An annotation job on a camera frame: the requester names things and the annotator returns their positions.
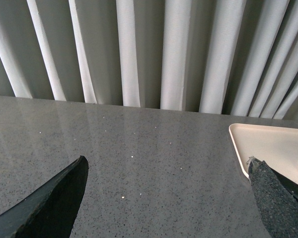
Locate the pale pink rectangular tray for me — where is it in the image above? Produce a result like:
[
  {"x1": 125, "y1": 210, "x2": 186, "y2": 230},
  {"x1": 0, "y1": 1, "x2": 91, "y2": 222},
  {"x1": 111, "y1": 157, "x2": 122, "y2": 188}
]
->
[{"x1": 229, "y1": 123, "x2": 298, "y2": 184}]

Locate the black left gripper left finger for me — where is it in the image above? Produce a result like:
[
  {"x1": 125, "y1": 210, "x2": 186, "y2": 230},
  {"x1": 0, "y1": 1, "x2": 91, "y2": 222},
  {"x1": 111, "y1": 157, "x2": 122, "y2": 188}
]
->
[{"x1": 0, "y1": 156, "x2": 88, "y2": 238}]

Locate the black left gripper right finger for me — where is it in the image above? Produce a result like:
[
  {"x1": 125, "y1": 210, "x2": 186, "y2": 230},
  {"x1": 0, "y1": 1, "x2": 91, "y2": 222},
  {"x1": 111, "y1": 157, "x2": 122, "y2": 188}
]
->
[{"x1": 246, "y1": 156, "x2": 298, "y2": 238}]

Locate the white pleated curtain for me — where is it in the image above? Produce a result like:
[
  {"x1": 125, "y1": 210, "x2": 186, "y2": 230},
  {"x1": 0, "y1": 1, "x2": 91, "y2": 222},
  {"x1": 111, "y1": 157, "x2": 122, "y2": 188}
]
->
[{"x1": 0, "y1": 0, "x2": 298, "y2": 120}]

